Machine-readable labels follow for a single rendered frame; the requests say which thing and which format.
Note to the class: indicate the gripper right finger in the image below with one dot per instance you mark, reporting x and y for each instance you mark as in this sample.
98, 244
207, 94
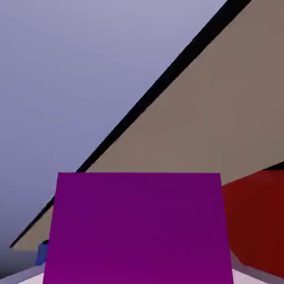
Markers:
248, 276

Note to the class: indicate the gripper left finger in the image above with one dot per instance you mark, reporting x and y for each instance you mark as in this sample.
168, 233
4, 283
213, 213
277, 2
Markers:
28, 277

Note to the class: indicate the small magenta cube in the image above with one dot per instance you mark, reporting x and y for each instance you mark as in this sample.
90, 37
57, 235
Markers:
137, 228

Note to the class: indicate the small blue cube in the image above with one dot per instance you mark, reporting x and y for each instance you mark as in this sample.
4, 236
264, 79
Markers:
42, 253

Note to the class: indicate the large red box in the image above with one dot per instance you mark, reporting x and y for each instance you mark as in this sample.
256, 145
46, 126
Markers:
257, 219

